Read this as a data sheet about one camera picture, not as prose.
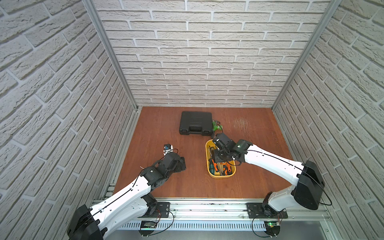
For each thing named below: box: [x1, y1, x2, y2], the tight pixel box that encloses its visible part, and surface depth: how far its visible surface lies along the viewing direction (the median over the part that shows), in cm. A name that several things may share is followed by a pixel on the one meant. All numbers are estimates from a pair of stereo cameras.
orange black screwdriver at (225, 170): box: [222, 163, 228, 176], surface depth 87 cm
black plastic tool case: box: [179, 111, 213, 136], surface depth 105 cm
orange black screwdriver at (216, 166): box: [211, 159, 220, 172], surface depth 87 cm
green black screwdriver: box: [209, 161, 216, 175], surface depth 87 cm
